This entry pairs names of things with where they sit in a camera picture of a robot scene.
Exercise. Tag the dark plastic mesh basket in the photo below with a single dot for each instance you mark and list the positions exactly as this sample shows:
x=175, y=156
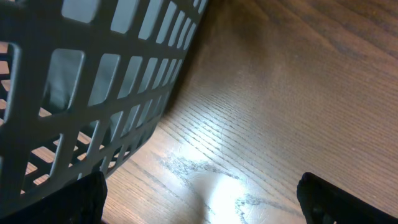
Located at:
x=87, y=84

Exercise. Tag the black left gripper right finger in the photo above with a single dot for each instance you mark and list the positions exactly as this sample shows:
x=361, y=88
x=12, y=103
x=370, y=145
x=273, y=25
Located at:
x=323, y=202

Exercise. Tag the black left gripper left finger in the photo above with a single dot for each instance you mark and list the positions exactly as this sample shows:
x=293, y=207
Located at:
x=80, y=202

